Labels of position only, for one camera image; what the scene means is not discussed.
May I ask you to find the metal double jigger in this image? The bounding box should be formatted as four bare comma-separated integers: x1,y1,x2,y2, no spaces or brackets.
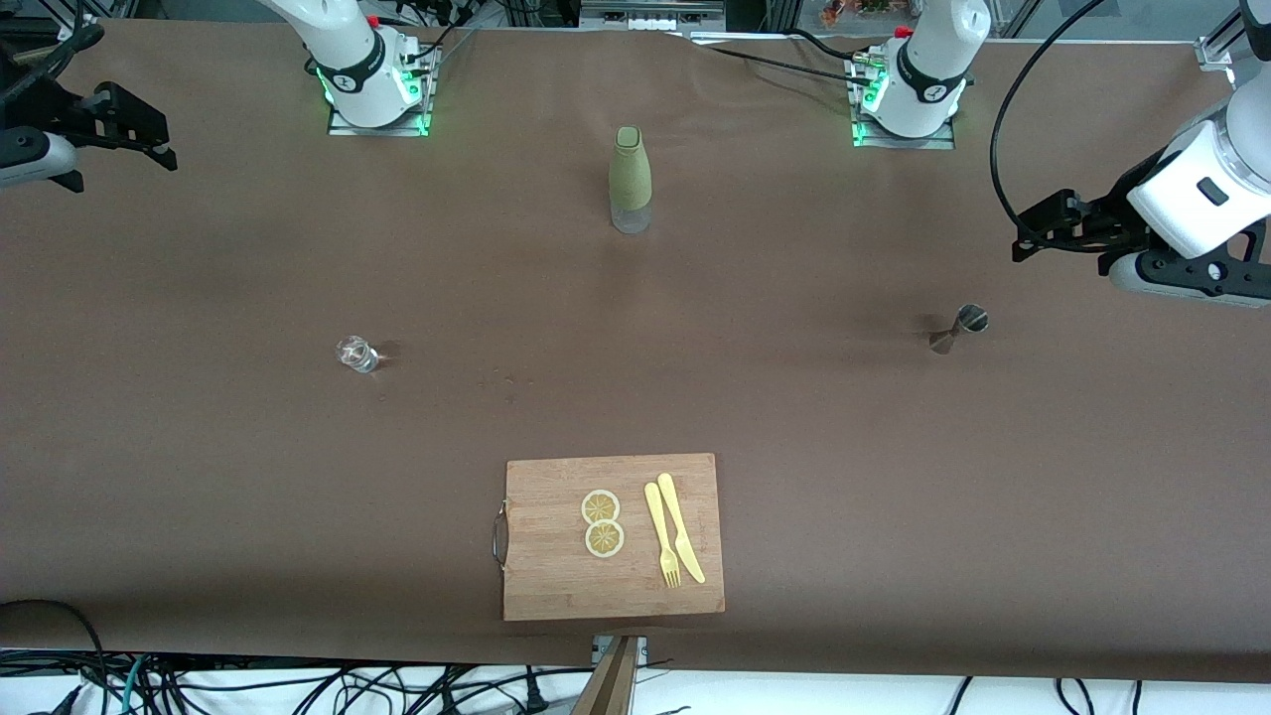
928,304,990,355

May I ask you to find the brown table cover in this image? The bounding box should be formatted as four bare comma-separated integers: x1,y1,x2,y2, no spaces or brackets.
0,18,1271,686

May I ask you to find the green sleeved glass bottle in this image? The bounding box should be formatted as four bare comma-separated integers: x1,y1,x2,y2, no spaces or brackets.
609,125,653,235

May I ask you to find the grey metal rack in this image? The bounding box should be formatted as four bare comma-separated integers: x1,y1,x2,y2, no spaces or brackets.
581,0,726,33

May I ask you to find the yellow plastic knife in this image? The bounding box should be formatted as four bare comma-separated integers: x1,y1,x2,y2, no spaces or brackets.
656,473,707,585

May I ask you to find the yellow plastic fork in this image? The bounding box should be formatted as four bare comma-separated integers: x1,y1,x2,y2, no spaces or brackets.
643,482,683,589

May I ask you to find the wooden cutting board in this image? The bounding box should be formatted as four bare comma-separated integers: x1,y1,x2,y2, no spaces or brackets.
492,453,726,623

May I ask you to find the wooden beam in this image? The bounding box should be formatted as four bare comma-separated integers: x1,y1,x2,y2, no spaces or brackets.
571,636,641,715

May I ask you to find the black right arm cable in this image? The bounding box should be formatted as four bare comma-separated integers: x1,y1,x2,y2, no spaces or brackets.
0,0,105,105

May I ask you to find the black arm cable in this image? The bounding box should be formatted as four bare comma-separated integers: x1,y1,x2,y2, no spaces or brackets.
990,0,1108,244
0,0,105,105

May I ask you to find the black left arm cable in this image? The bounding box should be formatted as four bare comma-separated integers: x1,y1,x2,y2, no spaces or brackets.
990,0,1108,244

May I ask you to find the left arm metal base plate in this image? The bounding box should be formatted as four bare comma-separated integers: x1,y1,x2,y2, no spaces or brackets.
849,50,956,150

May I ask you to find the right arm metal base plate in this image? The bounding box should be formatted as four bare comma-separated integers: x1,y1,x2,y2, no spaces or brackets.
328,35,438,137

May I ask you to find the black base power cable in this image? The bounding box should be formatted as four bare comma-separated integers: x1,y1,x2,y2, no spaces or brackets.
685,28,880,90

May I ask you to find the thick black floor cable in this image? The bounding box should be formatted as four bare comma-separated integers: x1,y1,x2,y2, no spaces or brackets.
0,599,110,715

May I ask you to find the teal floor cable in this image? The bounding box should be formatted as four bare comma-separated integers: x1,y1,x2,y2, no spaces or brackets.
117,655,150,715

